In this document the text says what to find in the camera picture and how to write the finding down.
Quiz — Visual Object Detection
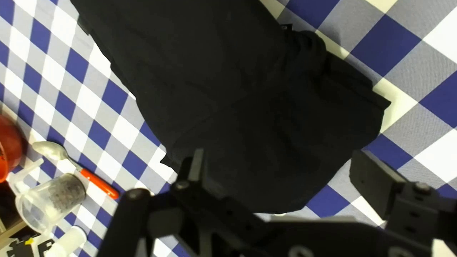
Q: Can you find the red bowl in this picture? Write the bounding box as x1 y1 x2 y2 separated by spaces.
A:
0 112 28 185

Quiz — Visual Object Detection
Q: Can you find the black cloth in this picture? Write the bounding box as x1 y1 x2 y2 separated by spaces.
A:
70 0 393 214

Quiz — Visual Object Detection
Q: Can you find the clear plastic cup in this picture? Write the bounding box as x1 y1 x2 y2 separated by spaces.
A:
13 172 90 234

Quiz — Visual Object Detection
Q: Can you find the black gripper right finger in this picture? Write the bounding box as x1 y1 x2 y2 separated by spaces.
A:
349 149 457 257

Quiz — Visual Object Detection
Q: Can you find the blue white checkered tablecloth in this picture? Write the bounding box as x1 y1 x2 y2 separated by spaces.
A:
0 0 457 257

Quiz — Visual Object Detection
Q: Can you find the red handled spoon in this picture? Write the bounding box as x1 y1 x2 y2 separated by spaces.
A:
32 139 123 201

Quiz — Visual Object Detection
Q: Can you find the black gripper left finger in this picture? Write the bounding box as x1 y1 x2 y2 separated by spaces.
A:
102 146 263 257

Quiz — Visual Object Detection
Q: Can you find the small clear plastic bottle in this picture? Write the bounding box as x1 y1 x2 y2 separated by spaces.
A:
45 225 90 257

